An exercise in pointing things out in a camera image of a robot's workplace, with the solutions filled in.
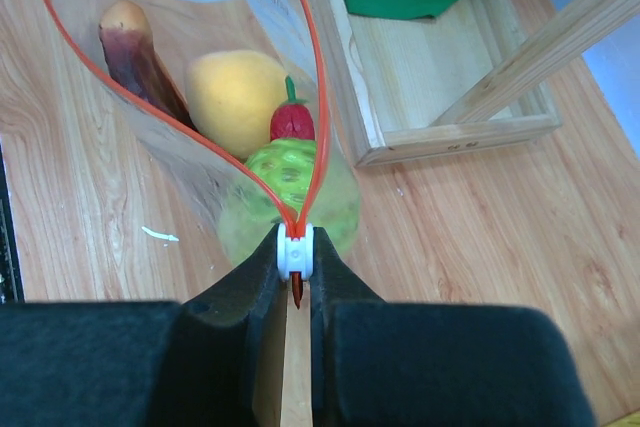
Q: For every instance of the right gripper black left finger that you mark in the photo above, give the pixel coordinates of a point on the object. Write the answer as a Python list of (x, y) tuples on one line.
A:
[(216, 360)]

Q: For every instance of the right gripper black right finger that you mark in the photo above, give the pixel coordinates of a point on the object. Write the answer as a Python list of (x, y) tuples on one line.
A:
[(380, 363)]

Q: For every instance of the green custard apple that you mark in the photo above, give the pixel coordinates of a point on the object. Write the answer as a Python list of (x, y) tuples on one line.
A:
[(286, 166)]

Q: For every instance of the clear zip top bag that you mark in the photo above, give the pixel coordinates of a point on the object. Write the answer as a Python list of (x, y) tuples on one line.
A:
[(184, 30)]

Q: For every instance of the yellow peach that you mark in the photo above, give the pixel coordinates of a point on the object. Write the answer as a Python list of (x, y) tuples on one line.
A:
[(231, 97)]

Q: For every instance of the red chili pepper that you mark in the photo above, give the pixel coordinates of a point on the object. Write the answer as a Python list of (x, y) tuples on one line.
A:
[(292, 119)]

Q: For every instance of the wooden clothes rack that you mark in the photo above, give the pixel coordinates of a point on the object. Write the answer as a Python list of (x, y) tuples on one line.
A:
[(472, 78)]

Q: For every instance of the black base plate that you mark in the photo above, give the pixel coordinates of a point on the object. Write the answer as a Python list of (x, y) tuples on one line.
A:
[(11, 279)]

